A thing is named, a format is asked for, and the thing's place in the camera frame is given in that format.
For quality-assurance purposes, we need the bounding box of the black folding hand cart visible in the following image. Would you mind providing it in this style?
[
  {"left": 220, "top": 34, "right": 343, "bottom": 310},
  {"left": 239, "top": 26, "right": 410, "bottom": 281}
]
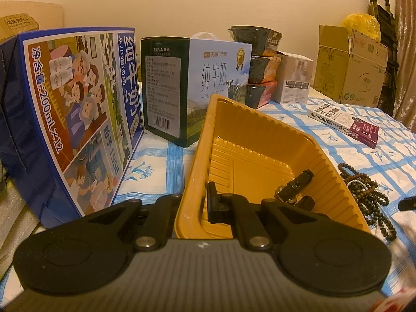
[{"left": 368, "top": 0, "right": 398, "bottom": 115}]

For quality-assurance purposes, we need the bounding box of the green white milk carton box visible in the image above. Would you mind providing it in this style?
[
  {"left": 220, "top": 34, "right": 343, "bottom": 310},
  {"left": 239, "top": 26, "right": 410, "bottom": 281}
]
[{"left": 140, "top": 32, "right": 252, "bottom": 147}]

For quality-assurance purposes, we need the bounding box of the large brown cardboard box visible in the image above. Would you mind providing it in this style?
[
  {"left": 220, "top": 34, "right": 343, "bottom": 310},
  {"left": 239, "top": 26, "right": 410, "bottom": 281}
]
[{"left": 314, "top": 25, "right": 388, "bottom": 107}]

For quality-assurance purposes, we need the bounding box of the top black instant noodle bowl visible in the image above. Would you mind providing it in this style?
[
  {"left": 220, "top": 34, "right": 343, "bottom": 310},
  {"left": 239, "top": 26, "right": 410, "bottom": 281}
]
[{"left": 229, "top": 25, "right": 283, "bottom": 57}]

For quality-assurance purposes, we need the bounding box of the beige patterned curtain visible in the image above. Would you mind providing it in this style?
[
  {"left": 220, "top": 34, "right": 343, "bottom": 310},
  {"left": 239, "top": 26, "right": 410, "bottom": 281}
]
[{"left": 393, "top": 0, "right": 416, "bottom": 132}]

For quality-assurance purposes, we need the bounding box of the blue white checkered tablecloth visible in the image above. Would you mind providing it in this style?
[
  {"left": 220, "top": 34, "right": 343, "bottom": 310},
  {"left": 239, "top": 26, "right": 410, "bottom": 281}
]
[{"left": 114, "top": 96, "right": 415, "bottom": 295}]

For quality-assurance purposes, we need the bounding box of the yellow plastic tray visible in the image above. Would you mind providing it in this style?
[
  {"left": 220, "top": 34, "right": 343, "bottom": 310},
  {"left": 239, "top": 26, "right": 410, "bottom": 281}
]
[{"left": 174, "top": 94, "right": 369, "bottom": 239}]

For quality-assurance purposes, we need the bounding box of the brown cardboard box corner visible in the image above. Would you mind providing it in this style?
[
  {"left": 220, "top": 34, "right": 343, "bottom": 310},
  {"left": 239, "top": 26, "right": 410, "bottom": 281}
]
[{"left": 0, "top": 14, "right": 39, "bottom": 43}]

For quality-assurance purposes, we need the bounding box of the blue cartoon milk carton box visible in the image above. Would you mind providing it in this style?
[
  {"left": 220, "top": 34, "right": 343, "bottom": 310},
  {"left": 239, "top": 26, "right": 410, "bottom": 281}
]
[{"left": 1, "top": 27, "right": 142, "bottom": 228}]

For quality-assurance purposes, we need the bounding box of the brown wooden bead necklace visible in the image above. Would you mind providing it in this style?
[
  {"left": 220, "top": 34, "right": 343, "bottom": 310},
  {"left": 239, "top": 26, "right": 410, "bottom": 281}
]
[{"left": 337, "top": 162, "right": 398, "bottom": 242}]

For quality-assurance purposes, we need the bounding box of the small white product box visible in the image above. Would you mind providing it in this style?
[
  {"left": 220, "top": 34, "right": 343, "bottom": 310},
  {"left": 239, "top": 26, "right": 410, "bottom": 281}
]
[{"left": 271, "top": 51, "right": 314, "bottom": 104}]

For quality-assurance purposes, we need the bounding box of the middle black instant noodle bowl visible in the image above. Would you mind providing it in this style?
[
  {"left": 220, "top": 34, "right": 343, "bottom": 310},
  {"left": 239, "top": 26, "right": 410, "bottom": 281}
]
[{"left": 248, "top": 56, "right": 281, "bottom": 84}]

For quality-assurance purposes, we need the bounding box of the yellow plastic bag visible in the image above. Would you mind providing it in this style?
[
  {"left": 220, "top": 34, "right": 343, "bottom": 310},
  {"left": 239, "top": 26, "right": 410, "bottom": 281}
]
[{"left": 341, "top": 14, "right": 381, "bottom": 42}]

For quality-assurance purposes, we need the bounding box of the dark red small box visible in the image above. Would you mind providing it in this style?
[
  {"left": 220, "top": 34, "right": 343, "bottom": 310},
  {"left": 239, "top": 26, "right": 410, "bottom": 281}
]
[{"left": 349, "top": 118, "right": 379, "bottom": 149}]

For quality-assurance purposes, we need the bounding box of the black instant noodle bowl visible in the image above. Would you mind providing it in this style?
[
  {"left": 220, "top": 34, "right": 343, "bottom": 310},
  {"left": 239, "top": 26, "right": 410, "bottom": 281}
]
[
  {"left": 248, "top": 56, "right": 281, "bottom": 84},
  {"left": 229, "top": 25, "right": 283, "bottom": 57}
]

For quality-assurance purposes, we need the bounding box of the wooden headboard panel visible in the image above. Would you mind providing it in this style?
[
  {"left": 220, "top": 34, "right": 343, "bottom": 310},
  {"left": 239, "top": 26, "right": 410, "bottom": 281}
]
[{"left": 0, "top": 1, "right": 63, "bottom": 30}]

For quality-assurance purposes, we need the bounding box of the white AutoCAD book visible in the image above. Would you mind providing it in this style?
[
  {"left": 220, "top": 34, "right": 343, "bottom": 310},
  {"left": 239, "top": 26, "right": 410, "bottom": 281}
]
[{"left": 307, "top": 103, "right": 355, "bottom": 134}]

